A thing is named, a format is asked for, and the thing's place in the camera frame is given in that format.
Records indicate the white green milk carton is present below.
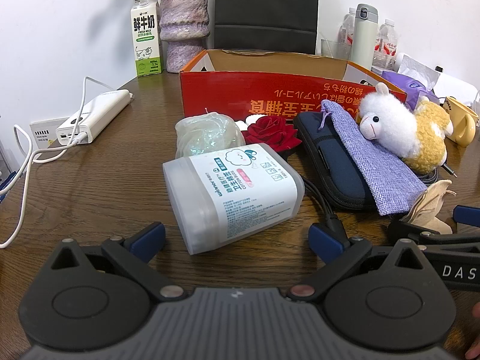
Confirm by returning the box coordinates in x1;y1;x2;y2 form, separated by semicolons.
130;0;164;79

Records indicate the yellow mug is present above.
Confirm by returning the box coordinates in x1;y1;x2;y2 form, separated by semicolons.
440;95;480;148

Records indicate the black chair back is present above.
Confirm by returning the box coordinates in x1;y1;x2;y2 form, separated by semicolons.
213;0;320;56

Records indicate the navy blue zip pouch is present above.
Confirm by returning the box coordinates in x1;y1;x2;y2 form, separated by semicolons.
292;112;379;211

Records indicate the white thermos bottle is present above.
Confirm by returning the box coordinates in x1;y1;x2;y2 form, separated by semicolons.
349;4;379;72

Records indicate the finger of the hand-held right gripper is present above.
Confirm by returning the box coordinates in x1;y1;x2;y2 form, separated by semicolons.
387;218;480;251
452;205;480;229

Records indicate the red fabric rose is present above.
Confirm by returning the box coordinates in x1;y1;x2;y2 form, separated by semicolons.
242;115;302;154

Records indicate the white paper box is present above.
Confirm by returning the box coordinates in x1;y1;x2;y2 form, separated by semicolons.
437;71;480;106

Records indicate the purple tissue pack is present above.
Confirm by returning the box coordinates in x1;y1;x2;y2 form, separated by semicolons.
380;54;444;110

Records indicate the white power bank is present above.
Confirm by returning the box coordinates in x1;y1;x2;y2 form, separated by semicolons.
56;89;131;145

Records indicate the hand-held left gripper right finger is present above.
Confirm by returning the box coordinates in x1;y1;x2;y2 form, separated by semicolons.
308;223;432;302

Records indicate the person's right hand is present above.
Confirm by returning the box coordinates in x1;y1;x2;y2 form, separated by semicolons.
465;303;480;360

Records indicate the white wet wipes pack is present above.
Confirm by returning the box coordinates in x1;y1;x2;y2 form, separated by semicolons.
162;143;305;256

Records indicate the red orange cardboard box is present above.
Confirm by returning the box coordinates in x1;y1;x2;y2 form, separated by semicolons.
179;49;408;128

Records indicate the black multi-head cable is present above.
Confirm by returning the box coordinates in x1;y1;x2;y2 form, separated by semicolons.
300;178;347;241

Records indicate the wooden desktop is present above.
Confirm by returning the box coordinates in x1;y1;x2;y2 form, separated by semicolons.
0;71;480;360

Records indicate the white yellow alpaca plush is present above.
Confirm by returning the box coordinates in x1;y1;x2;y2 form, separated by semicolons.
358;82;454;175

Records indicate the black braided cable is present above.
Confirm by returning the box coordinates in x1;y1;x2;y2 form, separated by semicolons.
410;159;457;187

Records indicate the purple drawstring bag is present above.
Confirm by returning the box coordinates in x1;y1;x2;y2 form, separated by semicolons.
318;99;428;216

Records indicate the white charging cable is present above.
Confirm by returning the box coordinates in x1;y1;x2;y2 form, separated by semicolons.
0;76;134;250

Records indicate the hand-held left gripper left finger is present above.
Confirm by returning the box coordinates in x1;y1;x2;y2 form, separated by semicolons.
49;222;188;302

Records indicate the purple textured vase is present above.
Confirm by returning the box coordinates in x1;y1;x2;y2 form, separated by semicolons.
159;0;209;74

